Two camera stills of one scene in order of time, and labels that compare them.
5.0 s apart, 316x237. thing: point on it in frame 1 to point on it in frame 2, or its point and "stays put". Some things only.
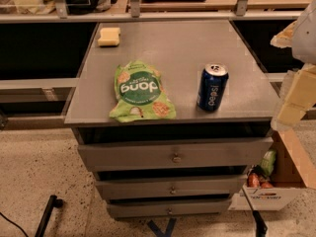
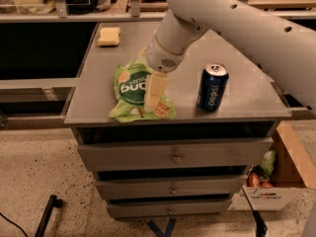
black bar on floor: (52, 202) stays put
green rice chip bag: (140, 94) stays put
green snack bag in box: (269, 160) stays put
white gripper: (306, 37) to (160, 58)
